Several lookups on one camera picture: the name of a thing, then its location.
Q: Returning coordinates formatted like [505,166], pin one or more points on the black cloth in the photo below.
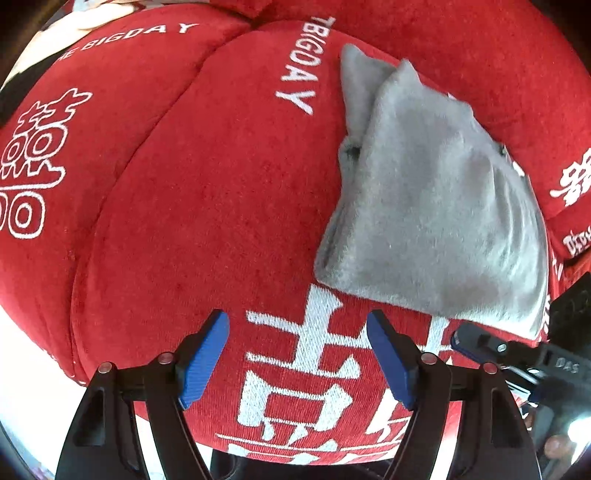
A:
[11,99]

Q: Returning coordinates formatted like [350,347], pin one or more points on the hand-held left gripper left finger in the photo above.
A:
[205,360]

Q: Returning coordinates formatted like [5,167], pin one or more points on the red printed sofa back cushion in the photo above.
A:
[461,46]

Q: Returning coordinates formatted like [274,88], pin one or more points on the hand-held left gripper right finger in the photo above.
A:
[390,360]

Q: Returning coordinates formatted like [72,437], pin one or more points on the grey knit sweater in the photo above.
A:
[429,207]

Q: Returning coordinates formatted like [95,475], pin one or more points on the red seat cushion bold print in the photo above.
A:
[231,207]

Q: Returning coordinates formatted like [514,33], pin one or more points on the red seat cushion outlined print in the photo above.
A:
[115,161]

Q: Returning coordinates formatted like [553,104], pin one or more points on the red seat cushion small print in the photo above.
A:
[575,240]

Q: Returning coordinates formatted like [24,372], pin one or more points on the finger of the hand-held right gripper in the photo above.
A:
[485,344]
[524,385]

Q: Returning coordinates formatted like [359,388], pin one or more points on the person's right hand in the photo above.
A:
[558,448]

